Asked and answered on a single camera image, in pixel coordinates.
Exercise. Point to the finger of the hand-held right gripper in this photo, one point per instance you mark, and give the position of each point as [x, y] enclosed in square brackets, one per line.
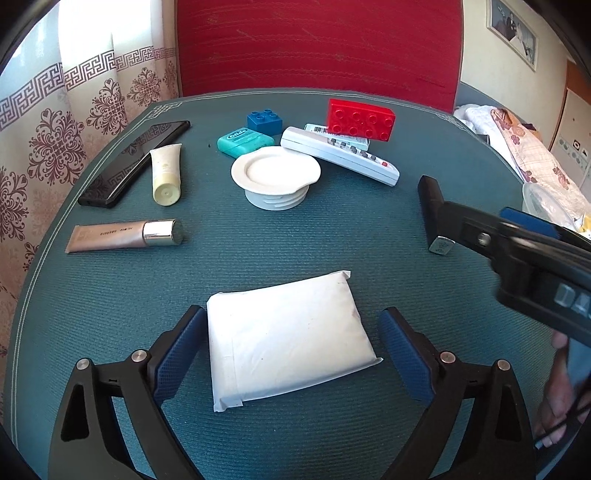
[480, 233]
[531, 222]

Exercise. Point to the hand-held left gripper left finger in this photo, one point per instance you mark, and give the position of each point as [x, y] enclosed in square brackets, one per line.
[184, 350]

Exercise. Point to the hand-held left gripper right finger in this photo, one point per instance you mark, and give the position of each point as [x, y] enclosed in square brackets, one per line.
[406, 355]

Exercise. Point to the clear plastic bowl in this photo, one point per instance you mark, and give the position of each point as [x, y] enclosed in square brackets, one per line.
[545, 198]

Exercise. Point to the white soft packet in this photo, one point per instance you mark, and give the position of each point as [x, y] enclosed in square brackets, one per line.
[286, 337]

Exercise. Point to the pink tube with silver cap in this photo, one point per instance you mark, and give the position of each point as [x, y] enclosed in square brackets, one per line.
[115, 235]

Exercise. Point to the cream cosmetic tube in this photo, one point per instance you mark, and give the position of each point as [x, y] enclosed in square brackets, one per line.
[165, 175]

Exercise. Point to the white round jar lid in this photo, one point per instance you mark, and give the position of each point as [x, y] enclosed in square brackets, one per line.
[272, 170]

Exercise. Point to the teal dental floss box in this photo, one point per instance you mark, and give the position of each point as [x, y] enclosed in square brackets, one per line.
[242, 141]

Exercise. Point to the blue toy brick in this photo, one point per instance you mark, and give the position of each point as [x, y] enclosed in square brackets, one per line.
[265, 122]

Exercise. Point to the teal cloth desktop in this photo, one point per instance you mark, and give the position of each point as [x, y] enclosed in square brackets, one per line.
[323, 240]

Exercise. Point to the person's right hand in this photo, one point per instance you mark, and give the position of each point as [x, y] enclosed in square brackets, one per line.
[556, 392]

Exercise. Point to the floral blanket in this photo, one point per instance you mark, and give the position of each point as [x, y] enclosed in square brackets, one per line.
[531, 147]

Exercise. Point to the wooden wardrobe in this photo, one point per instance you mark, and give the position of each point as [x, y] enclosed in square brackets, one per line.
[575, 138]

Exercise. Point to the blue grey headboard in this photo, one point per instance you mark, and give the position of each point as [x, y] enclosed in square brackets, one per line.
[473, 97]

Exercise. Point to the red toy brick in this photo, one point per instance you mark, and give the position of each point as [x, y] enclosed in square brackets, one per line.
[360, 120]

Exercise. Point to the white remote control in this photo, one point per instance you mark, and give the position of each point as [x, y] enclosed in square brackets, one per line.
[332, 154]

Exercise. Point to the black smartphone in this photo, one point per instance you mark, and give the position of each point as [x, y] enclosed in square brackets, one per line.
[120, 170]

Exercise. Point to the pale green small box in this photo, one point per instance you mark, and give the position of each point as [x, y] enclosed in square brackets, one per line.
[318, 130]

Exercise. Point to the red mattress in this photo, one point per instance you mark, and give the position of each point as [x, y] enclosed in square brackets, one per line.
[323, 46]

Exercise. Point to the patterned white curtain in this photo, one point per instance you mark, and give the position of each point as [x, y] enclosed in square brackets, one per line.
[69, 92]

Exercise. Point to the framed wall picture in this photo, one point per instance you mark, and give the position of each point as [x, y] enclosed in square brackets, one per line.
[512, 32]

